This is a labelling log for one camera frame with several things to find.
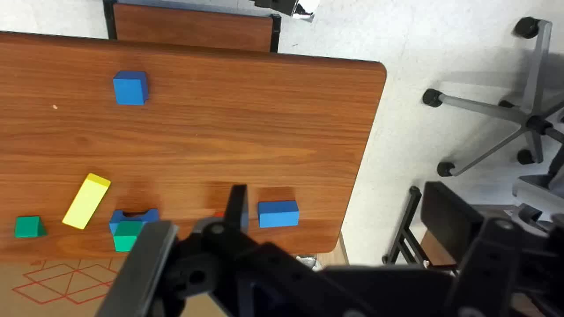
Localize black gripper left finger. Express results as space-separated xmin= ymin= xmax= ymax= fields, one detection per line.
xmin=95 ymin=183 xmax=261 ymax=317

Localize rectangular blue block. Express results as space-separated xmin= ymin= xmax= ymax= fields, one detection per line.
xmin=256 ymin=199 xmax=301 ymax=231

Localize blue arch block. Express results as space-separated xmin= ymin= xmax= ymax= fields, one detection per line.
xmin=108 ymin=206 xmax=162 ymax=236

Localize cardboard sheet with red lines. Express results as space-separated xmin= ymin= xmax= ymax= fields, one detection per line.
xmin=0 ymin=255 xmax=129 ymax=317

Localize long yellow block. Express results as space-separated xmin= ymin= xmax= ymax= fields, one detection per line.
xmin=60 ymin=171 xmax=113 ymax=231

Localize square green block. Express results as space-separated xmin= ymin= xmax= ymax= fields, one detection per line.
xmin=111 ymin=220 xmax=146 ymax=255

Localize wooden table base panel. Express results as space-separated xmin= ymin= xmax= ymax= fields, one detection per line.
xmin=104 ymin=0 xmax=282 ymax=56

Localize small green wedge block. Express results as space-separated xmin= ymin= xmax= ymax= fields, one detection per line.
xmin=12 ymin=213 xmax=48 ymax=241

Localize grey office chair base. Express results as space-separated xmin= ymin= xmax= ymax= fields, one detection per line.
xmin=421 ymin=16 xmax=564 ymax=180

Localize black chair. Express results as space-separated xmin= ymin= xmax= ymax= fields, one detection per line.
xmin=381 ymin=181 xmax=490 ymax=271

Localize square blue block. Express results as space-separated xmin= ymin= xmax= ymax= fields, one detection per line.
xmin=111 ymin=70 xmax=152 ymax=107

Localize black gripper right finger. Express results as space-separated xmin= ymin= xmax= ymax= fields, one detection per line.
xmin=446 ymin=217 xmax=525 ymax=317

